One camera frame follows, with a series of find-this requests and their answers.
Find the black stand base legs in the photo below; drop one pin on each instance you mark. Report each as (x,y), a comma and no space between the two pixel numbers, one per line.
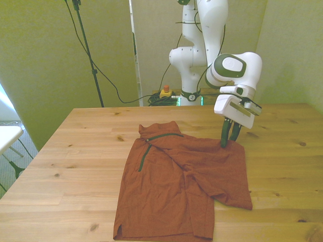
(16,170)

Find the yellow emergency stop button box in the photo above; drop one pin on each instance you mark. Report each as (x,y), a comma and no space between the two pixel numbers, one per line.
(166,93)

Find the white side table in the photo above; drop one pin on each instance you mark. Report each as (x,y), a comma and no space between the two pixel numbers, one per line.
(8,136)

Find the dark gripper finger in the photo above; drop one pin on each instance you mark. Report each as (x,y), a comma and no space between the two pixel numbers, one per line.
(224,134)
(236,132)

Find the rust orange shorts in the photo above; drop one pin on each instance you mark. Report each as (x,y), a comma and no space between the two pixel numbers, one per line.
(164,189)

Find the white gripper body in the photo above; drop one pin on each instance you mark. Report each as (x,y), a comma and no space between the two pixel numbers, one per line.
(227,106)

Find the black tripod pole stand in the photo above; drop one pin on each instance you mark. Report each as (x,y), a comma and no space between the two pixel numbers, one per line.
(87,48)

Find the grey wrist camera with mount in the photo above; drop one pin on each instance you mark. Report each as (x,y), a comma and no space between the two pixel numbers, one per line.
(253,109)

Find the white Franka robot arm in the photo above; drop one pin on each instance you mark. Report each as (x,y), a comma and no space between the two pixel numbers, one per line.
(214,25)

